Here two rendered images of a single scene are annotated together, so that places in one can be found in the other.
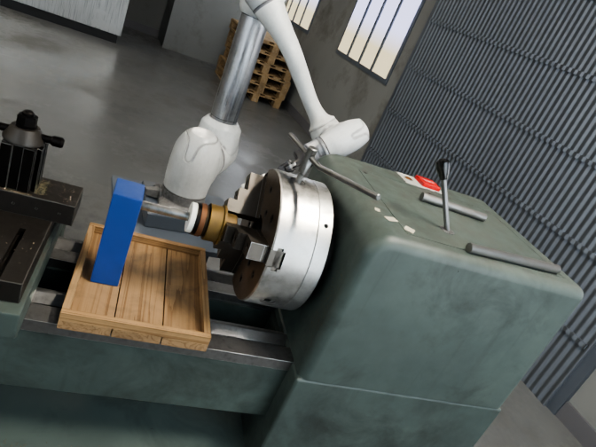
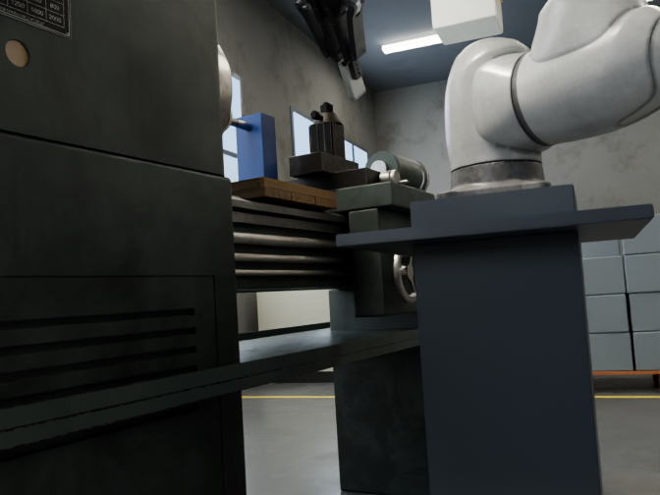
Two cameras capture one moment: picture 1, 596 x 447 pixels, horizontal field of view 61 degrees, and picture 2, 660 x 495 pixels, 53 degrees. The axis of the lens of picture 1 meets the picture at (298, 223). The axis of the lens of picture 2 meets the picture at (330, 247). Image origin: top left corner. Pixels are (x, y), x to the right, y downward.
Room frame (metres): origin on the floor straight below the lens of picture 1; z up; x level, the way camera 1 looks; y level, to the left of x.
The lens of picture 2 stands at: (2.29, -0.52, 0.66)
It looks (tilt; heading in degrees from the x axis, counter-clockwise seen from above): 4 degrees up; 141
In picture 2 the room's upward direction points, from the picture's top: 3 degrees counter-clockwise
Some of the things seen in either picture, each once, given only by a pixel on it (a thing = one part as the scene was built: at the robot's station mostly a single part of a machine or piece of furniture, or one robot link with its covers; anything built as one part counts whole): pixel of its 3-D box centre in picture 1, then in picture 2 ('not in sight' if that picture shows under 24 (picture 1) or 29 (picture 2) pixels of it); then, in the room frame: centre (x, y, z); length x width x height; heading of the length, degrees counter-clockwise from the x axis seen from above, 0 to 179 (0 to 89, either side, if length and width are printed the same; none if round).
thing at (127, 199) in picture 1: (117, 232); (257, 162); (0.94, 0.35, 1.00); 0.08 x 0.06 x 0.23; 22
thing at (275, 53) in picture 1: (256, 63); not in sight; (7.63, 1.53, 0.43); 1.20 x 0.85 x 0.85; 30
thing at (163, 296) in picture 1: (143, 281); (239, 203); (0.97, 0.28, 0.89); 0.36 x 0.30 x 0.04; 22
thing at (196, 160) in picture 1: (195, 160); (495, 105); (1.61, 0.41, 0.97); 0.18 x 0.16 x 0.22; 178
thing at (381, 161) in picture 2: not in sight; (397, 194); (0.62, 1.15, 1.01); 0.30 x 0.20 x 0.29; 112
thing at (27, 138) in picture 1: (25, 132); (327, 120); (0.93, 0.59, 1.14); 0.08 x 0.08 x 0.03
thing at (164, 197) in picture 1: (176, 194); (498, 187); (1.59, 0.43, 0.83); 0.22 x 0.18 x 0.06; 120
